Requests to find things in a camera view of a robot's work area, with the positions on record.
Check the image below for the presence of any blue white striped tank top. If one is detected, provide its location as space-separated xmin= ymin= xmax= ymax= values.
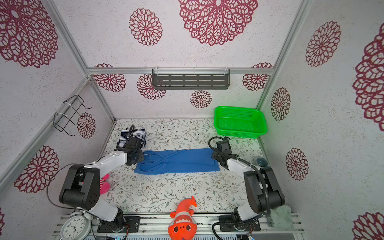
xmin=117 ymin=128 xmax=147 ymax=148

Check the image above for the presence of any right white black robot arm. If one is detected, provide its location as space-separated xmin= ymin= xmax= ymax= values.
xmin=208 ymin=137 xmax=285 ymax=231

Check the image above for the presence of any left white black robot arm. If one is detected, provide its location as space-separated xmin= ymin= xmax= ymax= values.
xmin=59 ymin=137 xmax=145 ymax=232

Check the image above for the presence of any green plastic basket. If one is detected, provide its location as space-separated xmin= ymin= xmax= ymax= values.
xmin=214 ymin=106 xmax=268 ymax=139

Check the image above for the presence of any grey blue cup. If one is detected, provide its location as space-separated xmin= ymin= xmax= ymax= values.
xmin=256 ymin=158 xmax=269 ymax=168

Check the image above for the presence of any pink white plush doll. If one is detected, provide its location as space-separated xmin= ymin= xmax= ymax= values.
xmin=100 ymin=174 xmax=111 ymax=195

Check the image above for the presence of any red fish plush toy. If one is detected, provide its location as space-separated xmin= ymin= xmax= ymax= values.
xmin=168 ymin=196 xmax=197 ymax=240

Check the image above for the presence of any green folded towel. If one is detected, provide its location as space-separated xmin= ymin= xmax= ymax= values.
xmin=267 ymin=205 xmax=295 ymax=230

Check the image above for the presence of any white alarm clock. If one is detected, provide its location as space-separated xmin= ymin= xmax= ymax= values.
xmin=60 ymin=212 xmax=92 ymax=240

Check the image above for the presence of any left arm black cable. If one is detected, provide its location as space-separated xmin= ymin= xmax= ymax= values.
xmin=45 ymin=124 xmax=136 ymax=211

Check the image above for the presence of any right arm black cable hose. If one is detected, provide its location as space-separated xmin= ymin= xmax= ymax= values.
xmin=208 ymin=136 xmax=272 ymax=240

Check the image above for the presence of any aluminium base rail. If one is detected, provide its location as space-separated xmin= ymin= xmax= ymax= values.
xmin=50 ymin=212 xmax=307 ymax=240

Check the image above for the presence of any black wire rack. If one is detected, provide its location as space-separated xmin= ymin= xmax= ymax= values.
xmin=53 ymin=95 xmax=91 ymax=137

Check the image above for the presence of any grey wall shelf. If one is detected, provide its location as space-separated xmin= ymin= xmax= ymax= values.
xmin=152 ymin=69 xmax=231 ymax=90

